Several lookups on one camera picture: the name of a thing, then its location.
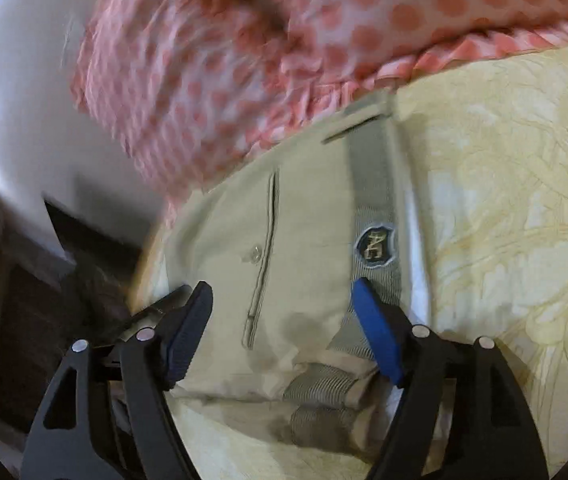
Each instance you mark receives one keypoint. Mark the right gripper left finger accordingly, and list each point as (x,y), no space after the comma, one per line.
(105,415)

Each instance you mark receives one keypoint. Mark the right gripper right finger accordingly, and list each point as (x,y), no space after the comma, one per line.
(461,413)

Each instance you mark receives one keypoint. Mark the beige khaki pants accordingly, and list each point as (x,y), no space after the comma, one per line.
(281,242)

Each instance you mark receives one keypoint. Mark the dark television screen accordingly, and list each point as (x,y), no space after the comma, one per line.
(80,239)

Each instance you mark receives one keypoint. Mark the yellow floral bed sheet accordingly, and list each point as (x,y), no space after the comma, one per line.
(487,145)

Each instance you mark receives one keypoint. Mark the pink polka dot pillow front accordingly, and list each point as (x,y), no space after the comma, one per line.
(189,93)

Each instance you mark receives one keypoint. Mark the pink polka dot pillow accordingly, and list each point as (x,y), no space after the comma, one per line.
(346,40)
(189,93)

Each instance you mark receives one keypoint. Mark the pink polka dot pillow rear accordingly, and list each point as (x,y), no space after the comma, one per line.
(346,40)

